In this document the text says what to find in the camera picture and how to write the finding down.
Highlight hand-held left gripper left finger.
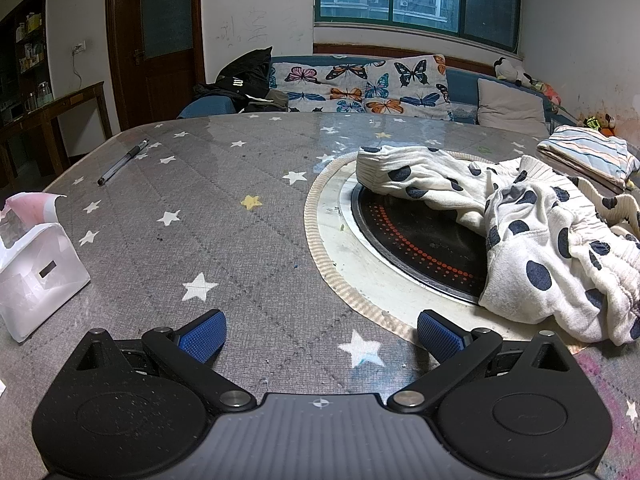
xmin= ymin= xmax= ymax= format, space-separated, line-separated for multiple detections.
xmin=67 ymin=309 xmax=257 ymax=414

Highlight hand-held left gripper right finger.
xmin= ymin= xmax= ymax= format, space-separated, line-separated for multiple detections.
xmin=387 ymin=309 xmax=583 ymax=414

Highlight white polka-dot pants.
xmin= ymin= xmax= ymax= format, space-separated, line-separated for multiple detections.
xmin=356 ymin=145 xmax=640 ymax=346

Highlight black round induction hob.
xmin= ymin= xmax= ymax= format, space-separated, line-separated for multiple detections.
xmin=350 ymin=182 xmax=495 ymax=306

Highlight grey star tablecloth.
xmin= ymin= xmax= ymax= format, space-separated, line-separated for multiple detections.
xmin=0 ymin=110 xmax=640 ymax=480

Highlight white tissue box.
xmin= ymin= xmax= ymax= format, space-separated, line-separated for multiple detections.
xmin=0 ymin=222 xmax=92 ymax=344

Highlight black pen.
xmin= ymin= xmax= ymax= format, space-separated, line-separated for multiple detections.
xmin=97 ymin=139 xmax=150 ymax=186

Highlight grey pillow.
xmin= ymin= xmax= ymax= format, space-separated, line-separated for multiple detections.
xmin=477 ymin=78 xmax=546 ymax=136

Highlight folded striped cloth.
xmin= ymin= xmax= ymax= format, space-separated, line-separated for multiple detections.
xmin=537 ymin=124 xmax=640 ymax=192

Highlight blue sofa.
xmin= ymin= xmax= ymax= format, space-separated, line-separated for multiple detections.
xmin=177 ymin=53 xmax=582 ymax=137

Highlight dark olive garment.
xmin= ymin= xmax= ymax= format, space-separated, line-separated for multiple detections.
xmin=244 ymin=89 xmax=290 ymax=114

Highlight black bag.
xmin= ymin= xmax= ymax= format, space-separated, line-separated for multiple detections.
xmin=192 ymin=47 xmax=274 ymax=112

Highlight butterfly print cushion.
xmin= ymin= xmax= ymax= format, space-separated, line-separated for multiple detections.
xmin=267 ymin=54 xmax=452 ymax=121

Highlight pink plush toy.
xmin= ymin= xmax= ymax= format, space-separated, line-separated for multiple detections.
xmin=530 ymin=78 xmax=562 ymax=106

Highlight wooden side table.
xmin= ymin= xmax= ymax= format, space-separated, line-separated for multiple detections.
xmin=0 ymin=81 xmax=114 ymax=182

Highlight black and white plush toy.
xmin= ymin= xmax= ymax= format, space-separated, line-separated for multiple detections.
xmin=493 ymin=57 xmax=531 ymax=86

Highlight dark wooden door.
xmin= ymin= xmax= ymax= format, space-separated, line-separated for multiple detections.
xmin=105 ymin=0 xmax=206 ymax=132

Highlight wooden wall shelf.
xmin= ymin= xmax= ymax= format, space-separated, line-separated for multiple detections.
xmin=0 ymin=0 xmax=51 ymax=112

